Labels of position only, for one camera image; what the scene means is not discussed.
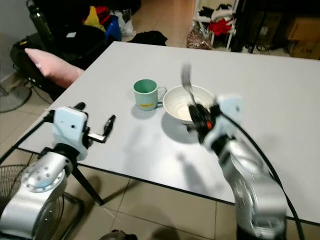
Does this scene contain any silver metal fork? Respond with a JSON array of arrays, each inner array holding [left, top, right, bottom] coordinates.
[[180, 62, 198, 108]]

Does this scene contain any white ceramic bowl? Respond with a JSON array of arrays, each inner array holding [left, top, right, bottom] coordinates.
[[162, 85, 216, 125]]

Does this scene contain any grey round fan base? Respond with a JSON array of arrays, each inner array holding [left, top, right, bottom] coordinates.
[[0, 84, 34, 114]]

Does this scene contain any green mug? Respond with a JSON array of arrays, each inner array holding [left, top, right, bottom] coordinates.
[[133, 78, 168, 112]]

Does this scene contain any pink pillow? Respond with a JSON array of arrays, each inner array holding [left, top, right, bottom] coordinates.
[[24, 48, 85, 90]]

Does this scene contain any black table leg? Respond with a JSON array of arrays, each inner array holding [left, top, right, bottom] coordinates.
[[71, 167, 106, 206]]

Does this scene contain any black floor fan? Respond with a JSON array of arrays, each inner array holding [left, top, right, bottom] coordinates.
[[0, 164, 67, 240]]

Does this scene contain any patterned shopping bag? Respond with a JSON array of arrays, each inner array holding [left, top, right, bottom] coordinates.
[[186, 20, 214, 50]]

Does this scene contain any black chair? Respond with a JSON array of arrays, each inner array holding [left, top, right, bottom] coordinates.
[[10, 24, 112, 101]]

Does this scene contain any black bag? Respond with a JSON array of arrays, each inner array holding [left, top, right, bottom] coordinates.
[[128, 30, 169, 47]]

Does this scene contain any red clothing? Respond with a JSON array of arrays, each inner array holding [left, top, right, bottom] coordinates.
[[208, 15, 235, 37]]

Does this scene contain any white shelf rack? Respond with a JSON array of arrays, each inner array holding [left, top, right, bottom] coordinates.
[[194, 0, 238, 51]]

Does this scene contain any dark green bottle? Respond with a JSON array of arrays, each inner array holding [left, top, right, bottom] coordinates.
[[26, 0, 54, 48]]

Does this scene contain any blue bag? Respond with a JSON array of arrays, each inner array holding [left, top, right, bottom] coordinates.
[[105, 15, 123, 42]]

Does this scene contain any dark robot foot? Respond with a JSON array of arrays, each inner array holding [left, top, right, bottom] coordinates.
[[99, 228, 139, 240]]

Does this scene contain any yellow cloth item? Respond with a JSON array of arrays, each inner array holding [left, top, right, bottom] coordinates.
[[84, 5, 106, 31]]

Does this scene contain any brown cardboard box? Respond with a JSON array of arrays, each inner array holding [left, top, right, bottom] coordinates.
[[285, 15, 320, 61]]

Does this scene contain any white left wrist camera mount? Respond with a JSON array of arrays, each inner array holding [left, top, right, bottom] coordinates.
[[52, 106, 89, 161]]

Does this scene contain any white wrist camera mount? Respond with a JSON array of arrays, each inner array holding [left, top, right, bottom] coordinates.
[[204, 93, 245, 152], [52, 106, 89, 161]]

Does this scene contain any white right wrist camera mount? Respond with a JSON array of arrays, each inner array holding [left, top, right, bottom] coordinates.
[[204, 93, 245, 152]]

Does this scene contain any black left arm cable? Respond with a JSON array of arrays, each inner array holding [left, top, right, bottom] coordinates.
[[0, 119, 55, 165]]

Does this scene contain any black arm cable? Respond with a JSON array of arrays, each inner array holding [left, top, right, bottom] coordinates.
[[222, 114, 307, 240], [0, 119, 55, 165]]

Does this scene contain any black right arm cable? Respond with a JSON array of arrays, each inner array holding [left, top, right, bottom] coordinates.
[[222, 114, 307, 240]]

